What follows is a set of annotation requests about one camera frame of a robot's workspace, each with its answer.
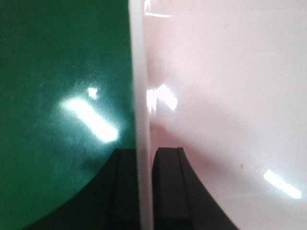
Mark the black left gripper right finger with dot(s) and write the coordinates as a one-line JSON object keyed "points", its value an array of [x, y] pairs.
{"points": [[181, 201]]}

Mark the pink plastic bin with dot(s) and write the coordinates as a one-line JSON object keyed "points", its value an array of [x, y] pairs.
{"points": [[226, 80]]}

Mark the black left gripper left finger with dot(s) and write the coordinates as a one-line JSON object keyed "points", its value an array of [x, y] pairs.
{"points": [[110, 201]]}

